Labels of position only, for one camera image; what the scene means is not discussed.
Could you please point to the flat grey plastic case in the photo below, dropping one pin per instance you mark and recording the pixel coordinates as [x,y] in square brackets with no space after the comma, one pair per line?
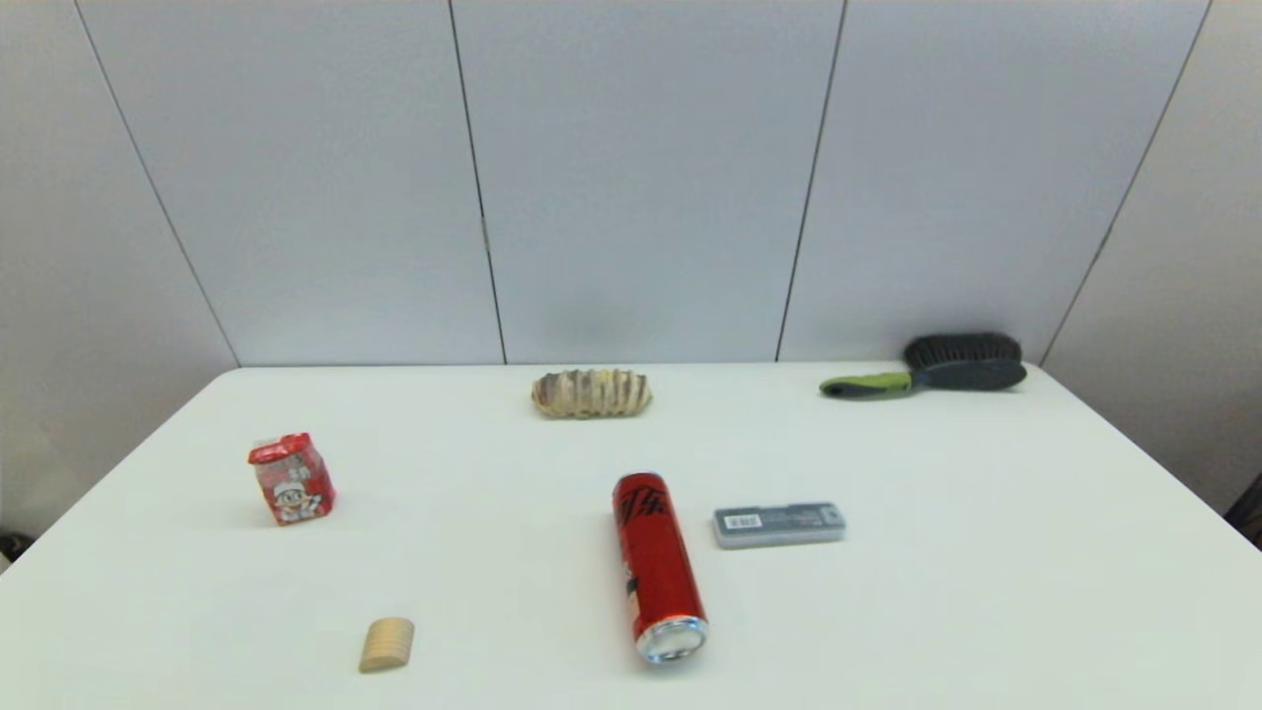
[779,525]

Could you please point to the dark object beside table edge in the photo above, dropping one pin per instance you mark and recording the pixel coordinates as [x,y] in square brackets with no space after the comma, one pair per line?
[12,546]
[1250,513]

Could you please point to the small ridged wooden block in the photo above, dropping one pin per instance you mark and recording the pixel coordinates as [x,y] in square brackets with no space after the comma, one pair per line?
[386,645]

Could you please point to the ridged beige bread loaf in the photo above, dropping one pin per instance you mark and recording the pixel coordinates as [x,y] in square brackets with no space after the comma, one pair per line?
[592,393]

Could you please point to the tall red drink can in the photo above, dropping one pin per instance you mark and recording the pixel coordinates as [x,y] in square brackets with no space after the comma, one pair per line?
[656,562]

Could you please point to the red milk carton with cartoon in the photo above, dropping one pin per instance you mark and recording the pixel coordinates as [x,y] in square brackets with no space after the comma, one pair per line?
[293,483]

